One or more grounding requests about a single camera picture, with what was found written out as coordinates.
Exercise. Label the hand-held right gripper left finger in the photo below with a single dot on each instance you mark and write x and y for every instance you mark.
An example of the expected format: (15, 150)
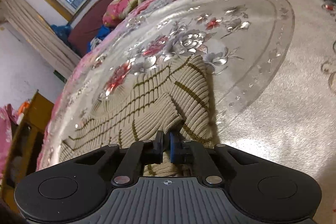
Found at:
(158, 146)

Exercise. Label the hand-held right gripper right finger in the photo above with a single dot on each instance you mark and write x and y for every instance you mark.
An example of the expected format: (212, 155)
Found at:
(173, 148)

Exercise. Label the beige striped knit sweater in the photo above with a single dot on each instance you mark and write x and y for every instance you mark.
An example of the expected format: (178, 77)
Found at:
(147, 98)

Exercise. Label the silver floral bedspread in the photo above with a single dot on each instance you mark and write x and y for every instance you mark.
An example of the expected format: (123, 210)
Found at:
(262, 69)

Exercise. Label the dark green object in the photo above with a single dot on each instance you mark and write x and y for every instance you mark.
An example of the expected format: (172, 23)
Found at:
(59, 75)

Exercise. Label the blue cloth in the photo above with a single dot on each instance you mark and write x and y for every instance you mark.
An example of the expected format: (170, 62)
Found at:
(103, 31)

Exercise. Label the wooden bedside cabinet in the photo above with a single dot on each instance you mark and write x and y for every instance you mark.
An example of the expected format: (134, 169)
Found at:
(34, 113)

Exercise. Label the dark red headboard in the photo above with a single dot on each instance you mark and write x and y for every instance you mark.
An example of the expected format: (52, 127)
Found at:
(89, 27)

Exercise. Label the orange object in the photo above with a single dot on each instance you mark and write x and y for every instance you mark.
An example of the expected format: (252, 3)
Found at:
(23, 107)

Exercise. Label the blue plastic bag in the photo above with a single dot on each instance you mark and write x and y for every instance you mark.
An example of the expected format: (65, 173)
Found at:
(61, 31)

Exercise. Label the pink floral cloth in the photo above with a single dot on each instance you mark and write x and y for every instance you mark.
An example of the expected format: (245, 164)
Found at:
(5, 129)

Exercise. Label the beige curtain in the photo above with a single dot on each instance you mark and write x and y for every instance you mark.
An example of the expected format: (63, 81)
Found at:
(39, 29)

